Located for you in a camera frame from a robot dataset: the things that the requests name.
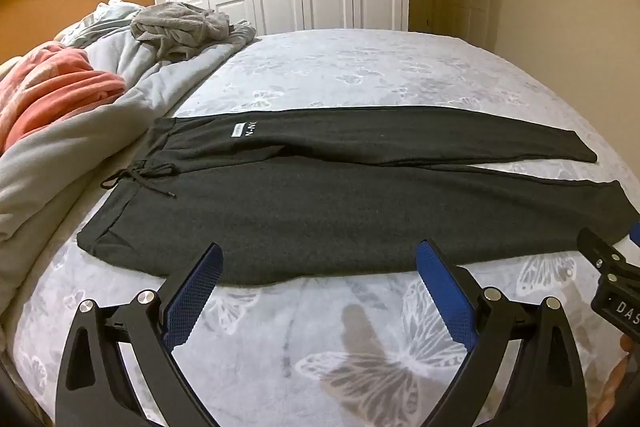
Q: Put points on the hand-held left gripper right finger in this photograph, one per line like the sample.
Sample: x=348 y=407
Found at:
x=445 y=292

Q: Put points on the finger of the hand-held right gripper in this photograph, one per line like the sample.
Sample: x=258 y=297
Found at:
x=602 y=254
x=636 y=234

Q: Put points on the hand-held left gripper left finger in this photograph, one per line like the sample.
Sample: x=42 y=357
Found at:
x=196 y=288

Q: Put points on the dark grey pants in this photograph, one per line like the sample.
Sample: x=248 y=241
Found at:
x=325 y=212

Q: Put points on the person's right hand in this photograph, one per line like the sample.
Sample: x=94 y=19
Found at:
x=627 y=374

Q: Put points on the light grey duvet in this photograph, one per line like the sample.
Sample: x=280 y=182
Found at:
x=95 y=127

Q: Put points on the bed with butterfly sheet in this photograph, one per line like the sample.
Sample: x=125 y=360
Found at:
x=380 y=72

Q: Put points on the pink blanket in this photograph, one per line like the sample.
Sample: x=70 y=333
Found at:
x=47 y=92

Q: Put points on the grey fluffy garment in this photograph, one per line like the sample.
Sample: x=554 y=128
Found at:
x=182 y=24

